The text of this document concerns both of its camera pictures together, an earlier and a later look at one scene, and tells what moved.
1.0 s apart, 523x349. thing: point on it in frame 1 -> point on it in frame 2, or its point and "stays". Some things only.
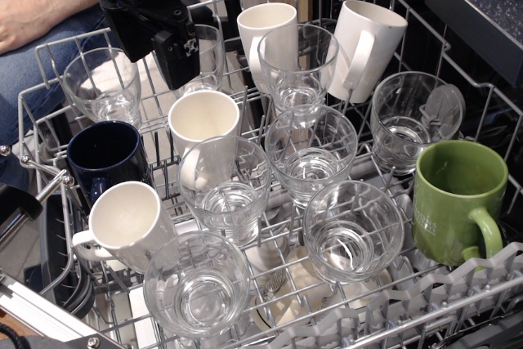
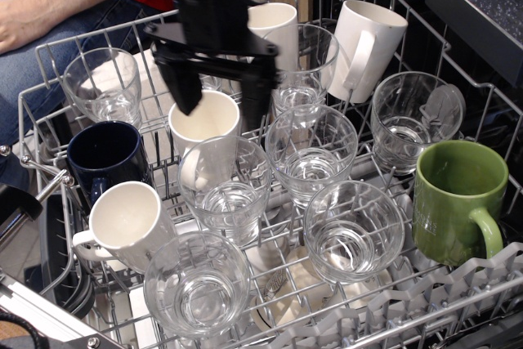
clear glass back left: [103, 84] stays
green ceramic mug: [457, 184] stays
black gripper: [146, 2] -> [212, 37]
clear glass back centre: [297, 60] stays
